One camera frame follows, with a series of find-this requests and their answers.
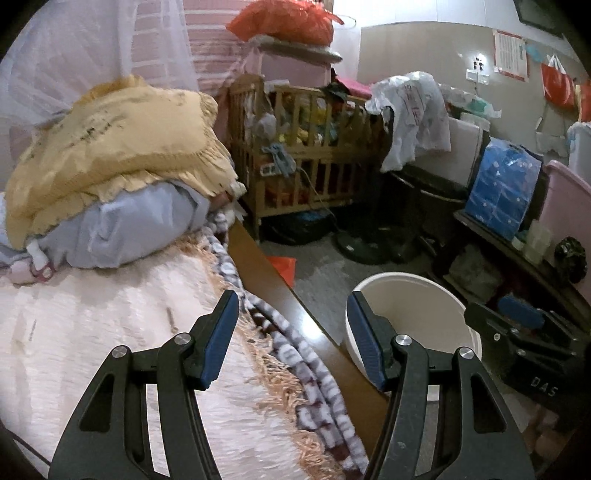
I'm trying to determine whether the white round trash bin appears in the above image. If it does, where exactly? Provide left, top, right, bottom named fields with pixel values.
left=344, top=271, right=484, bottom=402

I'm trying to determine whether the pink plastic storage bin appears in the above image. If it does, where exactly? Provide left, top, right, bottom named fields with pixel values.
left=539, top=160, right=590, bottom=302

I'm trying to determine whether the blue storage box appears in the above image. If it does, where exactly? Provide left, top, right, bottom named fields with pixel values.
left=465, top=138, right=542, bottom=241

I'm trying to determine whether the black fan base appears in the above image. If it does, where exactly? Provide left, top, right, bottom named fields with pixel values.
left=332, top=228, right=421, bottom=265

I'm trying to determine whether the patterned fringed blanket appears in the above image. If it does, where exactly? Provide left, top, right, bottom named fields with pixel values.
left=204, top=210, right=369, bottom=479

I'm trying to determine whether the white bottle pink label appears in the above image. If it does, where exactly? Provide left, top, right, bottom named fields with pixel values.
left=26, top=240, right=55, bottom=282

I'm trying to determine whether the white plastic bag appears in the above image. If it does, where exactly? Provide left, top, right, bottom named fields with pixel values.
left=365, top=71, right=452, bottom=173

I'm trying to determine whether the red paper bag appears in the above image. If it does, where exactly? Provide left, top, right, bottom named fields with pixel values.
left=266, top=256, right=297, bottom=288

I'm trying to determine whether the grey-blue quilt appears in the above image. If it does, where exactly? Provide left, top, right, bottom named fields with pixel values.
left=0, top=179, right=213, bottom=271

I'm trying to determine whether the wooden baby crib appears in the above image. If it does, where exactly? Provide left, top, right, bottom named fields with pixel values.
left=228, top=74, right=384, bottom=235

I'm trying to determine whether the yellow blanket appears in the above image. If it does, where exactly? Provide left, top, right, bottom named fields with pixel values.
left=5, top=75, right=238, bottom=249

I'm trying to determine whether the orange red bag on top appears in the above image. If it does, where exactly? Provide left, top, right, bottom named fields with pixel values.
left=226, top=0, right=344, bottom=47

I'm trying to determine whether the wooden bed frame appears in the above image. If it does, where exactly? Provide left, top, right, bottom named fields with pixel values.
left=228, top=223, right=388, bottom=455

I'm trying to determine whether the wall power socket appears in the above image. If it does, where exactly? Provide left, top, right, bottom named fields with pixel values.
left=466, top=53, right=490, bottom=85

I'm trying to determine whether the wall notice paper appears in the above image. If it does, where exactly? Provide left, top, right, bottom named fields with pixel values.
left=493, top=30, right=529, bottom=82

